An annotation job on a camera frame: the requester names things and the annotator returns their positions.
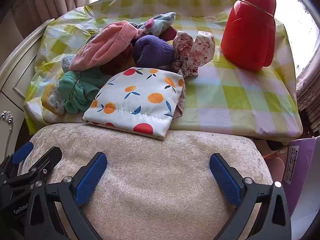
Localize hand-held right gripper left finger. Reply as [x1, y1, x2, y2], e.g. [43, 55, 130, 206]
[25, 152, 108, 240]

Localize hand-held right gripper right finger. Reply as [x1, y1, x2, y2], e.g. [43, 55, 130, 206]
[209, 152, 292, 240]

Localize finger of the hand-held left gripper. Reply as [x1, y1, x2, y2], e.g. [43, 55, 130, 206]
[15, 146, 63, 184]
[0, 141, 34, 178]

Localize purple cardboard box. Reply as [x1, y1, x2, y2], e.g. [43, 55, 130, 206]
[282, 136, 320, 215]

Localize light blue plush mitten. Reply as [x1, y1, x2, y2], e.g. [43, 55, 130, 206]
[137, 12, 177, 36]

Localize yellow sponge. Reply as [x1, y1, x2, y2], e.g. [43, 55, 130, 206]
[41, 84, 65, 115]

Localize beige velvet cushion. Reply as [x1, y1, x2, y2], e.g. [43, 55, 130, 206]
[21, 123, 273, 240]

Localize green towel cloth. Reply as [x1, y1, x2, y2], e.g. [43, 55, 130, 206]
[59, 67, 112, 113]

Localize white cabinet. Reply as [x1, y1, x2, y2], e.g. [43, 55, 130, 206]
[0, 19, 55, 155]

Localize green checkered plastic tablecloth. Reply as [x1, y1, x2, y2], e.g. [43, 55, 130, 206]
[24, 0, 303, 143]

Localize orange fruit print pouch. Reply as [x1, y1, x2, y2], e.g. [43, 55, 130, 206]
[82, 67, 186, 140]

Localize grey sock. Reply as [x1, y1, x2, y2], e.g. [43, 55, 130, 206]
[62, 54, 77, 73]

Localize pink fleece cloth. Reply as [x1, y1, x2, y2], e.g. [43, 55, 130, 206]
[69, 21, 139, 72]

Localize red floral cloth pouch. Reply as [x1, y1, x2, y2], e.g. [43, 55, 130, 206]
[171, 31, 215, 77]

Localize purple knitted sock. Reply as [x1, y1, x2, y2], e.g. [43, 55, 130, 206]
[134, 35, 177, 68]

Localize red plastic bottle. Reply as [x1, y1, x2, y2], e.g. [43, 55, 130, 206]
[220, 0, 277, 71]

